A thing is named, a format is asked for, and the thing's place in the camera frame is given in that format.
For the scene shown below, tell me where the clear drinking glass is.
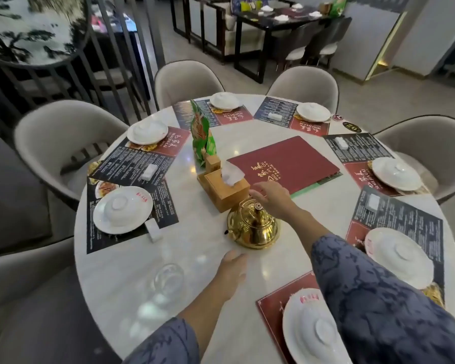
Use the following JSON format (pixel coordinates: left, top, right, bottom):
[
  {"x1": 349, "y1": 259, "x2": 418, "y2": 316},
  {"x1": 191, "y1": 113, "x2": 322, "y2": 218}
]
[{"x1": 151, "y1": 263, "x2": 186, "y2": 301}]

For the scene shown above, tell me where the dark background chair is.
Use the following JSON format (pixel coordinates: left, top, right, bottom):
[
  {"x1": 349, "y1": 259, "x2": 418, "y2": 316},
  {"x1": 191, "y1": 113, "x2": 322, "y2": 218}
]
[
  {"x1": 316, "y1": 16, "x2": 353, "y2": 70},
  {"x1": 276, "y1": 20, "x2": 327, "y2": 72}
]

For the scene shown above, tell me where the black and red paper placemat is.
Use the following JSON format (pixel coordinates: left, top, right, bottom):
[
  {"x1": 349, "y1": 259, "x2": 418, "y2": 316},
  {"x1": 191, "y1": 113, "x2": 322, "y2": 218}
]
[
  {"x1": 323, "y1": 132, "x2": 430, "y2": 197},
  {"x1": 256, "y1": 271, "x2": 351, "y2": 364},
  {"x1": 86, "y1": 178, "x2": 179, "y2": 255},
  {"x1": 88, "y1": 126, "x2": 190, "y2": 188},
  {"x1": 172, "y1": 97, "x2": 254, "y2": 130},
  {"x1": 345, "y1": 186, "x2": 445, "y2": 302},
  {"x1": 253, "y1": 96, "x2": 331, "y2": 138}
]

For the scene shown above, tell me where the person's left forearm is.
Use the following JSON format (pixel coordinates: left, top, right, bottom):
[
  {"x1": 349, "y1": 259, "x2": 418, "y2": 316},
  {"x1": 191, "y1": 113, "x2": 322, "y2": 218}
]
[{"x1": 123, "y1": 286, "x2": 232, "y2": 364}]

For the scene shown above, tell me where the person's right hand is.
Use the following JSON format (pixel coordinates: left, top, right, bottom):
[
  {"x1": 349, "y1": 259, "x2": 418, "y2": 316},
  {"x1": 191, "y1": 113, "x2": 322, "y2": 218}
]
[{"x1": 249, "y1": 181, "x2": 302, "y2": 221}]

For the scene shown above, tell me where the dark framed booth seat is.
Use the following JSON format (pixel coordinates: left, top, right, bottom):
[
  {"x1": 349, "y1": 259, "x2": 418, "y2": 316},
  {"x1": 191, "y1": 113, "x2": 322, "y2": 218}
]
[{"x1": 170, "y1": 0, "x2": 267, "y2": 64}]

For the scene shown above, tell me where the person's right forearm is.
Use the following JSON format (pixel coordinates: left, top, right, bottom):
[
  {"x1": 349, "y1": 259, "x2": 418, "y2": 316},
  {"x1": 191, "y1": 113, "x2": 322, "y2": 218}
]
[{"x1": 293, "y1": 211, "x2": 455, "y2": 364}]

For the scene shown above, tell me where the white bowl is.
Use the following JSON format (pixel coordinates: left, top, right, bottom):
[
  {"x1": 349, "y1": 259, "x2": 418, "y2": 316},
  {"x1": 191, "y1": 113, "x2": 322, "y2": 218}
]
[
  {"x1": 213, "y1": 92, "x2": 238, "y2": 107},
  {"x1": 301, "y1": 103, "x2": 327, "y2": 118},
  {"x1": 134, "y1": 120, "x2": 164, "y2": 139},
  {"x1": 375, "y1": 233, "x2": 425, "y2": 274},
  {"x1": 379, "y1": 159, "x2": 414, "y2": 183},
  {"x1": 103, "y1": 193, "x2": 145, "y2": 225},
  {"x1": 300, "y1": 305, "x2": 346, "y2": 364}
]

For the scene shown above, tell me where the round painted tree panel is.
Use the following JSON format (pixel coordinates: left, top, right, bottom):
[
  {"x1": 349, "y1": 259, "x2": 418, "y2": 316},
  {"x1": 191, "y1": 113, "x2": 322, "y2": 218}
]
[{"x1": 0, "y1": 0, "x2": 92, "y2": 69}]

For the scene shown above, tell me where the black slatted partition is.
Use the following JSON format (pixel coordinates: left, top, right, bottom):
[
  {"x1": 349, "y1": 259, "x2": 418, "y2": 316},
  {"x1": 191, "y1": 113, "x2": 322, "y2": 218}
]
[{"x1": 0, "y1": 0, "x2": 166, "y2": 126}]

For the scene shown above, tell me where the gold metal teapot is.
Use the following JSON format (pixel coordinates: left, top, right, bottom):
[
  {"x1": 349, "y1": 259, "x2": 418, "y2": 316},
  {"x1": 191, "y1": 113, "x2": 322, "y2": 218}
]
[{"x1": 224, "y1": 198, "x2": 280, "y2": 250}]

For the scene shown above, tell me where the green standing menu card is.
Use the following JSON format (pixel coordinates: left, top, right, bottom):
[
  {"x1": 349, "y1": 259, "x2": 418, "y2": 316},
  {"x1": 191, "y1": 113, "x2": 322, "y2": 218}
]
[{"x1": 190, "y1": 99, "x2": 217, "y2": 168}]

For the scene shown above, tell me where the person's left hand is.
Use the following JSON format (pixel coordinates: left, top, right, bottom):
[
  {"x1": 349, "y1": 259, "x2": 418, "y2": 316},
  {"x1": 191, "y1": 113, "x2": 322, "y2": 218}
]
[{"x1": 212, "y1": 249, "x2": 248, "y2": 301}]

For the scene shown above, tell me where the wooden tissue box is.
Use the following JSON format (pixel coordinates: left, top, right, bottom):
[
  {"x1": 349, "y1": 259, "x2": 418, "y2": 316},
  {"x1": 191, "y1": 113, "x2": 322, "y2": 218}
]
[{"x1": 197, "y1": 168, "x2": 251, "y2": 213}]

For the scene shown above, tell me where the red menu book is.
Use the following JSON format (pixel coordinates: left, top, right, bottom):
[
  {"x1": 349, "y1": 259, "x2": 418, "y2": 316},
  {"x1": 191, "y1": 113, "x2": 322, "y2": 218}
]
[{"x1": 227, "y1": 136, "x2": 341, "y2": 196}]

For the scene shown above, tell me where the white plate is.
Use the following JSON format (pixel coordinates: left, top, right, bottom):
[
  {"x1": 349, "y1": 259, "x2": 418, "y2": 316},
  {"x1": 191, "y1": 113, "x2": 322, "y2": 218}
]
[
  {"x1": 126, "y1": 119, "x2": 169, "y2": 146},
  {"x1": 371, "y1": 157, "x2": 424, "y2": 192},
  {"x1": 209, "y1": 92, "x2": 242, "y2": 111},
  {"x1": 364, "y1": 227, "x2": 435, "y2": 291},
  {"x1": 282, "y1": 288, "x2": 354, "y2": 364},
  {"x1": 93, "y1": 186, "x2": 154, "y2": 235},
  {"x1": 296, "y1": 102, "x2": 332, "y2": 123}
]

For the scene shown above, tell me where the beige upholstered chair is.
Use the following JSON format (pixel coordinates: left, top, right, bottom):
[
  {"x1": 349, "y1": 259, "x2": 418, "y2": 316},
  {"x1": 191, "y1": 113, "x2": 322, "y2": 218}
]
[
  {"x1": 13, "y1": 99, "x2": 130, "y2": 210},
  {"x1": 153, "y1": 60, "x2": 225, "y2": 110},
  {"x1": 0, "y1": 236, "x2": 123, "y2": 364},
  {"x1": 371, "y1": 114, "x2": 455, "y2": 204},
  {"x1": 266, "y1": 65, "x2": 340, "y2": 114}
]

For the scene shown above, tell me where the white tissue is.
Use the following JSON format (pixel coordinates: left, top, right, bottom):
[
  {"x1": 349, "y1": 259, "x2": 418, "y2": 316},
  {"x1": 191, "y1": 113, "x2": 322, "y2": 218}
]
[{"x1": 221, "y1": 161, "x2": 246, "y2": 187}]

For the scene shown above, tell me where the green menu sheet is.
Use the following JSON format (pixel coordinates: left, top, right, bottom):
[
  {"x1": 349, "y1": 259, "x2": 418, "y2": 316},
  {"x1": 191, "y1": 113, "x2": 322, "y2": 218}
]
[{"x1": 290, "y1": 172, "x2": 343, "y2": 199}]

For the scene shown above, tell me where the dark background dining table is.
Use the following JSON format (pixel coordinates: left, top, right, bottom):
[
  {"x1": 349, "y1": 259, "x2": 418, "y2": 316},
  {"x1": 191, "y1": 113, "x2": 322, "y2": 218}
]
[{"x1": 233, "y1": 5, "x2": 335, "y2": 84}]

